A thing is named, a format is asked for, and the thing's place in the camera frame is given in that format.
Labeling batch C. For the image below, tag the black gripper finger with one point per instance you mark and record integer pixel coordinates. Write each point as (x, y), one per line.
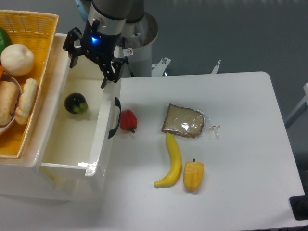
(112, 70)
(69, 45)

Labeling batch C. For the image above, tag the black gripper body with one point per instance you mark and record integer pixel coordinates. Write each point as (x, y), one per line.
(97, 46)

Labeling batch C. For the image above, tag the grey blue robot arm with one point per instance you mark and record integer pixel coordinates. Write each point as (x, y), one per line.
(105, 23)

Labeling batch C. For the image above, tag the open white upper drawer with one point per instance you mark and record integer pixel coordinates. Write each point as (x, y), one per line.
(80, 141)

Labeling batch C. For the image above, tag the white drawer cabinet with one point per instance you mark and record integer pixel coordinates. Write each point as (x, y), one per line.
(26, 176)

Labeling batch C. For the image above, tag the red bell pepper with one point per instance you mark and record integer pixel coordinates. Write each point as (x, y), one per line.
(128, 121)

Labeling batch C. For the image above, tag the white round onion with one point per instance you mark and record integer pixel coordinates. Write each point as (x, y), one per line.
(17, 60)

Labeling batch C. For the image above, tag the green vegetable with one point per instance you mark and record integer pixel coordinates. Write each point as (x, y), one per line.
(5, 40)

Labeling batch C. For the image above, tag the beige bread roll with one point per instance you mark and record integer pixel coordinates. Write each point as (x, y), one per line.
(25, 102)

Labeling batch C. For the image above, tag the orange vegetable piece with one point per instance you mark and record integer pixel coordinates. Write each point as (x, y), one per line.
(1, 71)

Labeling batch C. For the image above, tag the tan bread loaf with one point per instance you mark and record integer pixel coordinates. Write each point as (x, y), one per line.
(8, 98)

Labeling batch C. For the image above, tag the bagged brown bread slice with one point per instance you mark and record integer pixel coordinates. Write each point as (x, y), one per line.
(188, 123)

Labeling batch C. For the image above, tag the grey bowl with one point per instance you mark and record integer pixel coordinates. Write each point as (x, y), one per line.
(8, 78)

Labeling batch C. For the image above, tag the yellow banana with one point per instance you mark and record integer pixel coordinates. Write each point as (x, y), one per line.
(174, 173)

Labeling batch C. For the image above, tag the yellow bell pepper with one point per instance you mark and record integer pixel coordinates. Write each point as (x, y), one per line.
(193, 175)

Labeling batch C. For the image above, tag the black device at edge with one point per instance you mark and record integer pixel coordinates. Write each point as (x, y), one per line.
(299, 205)

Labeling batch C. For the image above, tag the black drawer handle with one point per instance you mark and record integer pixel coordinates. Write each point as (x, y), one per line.
(116, 118)

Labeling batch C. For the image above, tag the white frame at right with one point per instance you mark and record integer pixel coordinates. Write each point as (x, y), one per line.
(298, 110)

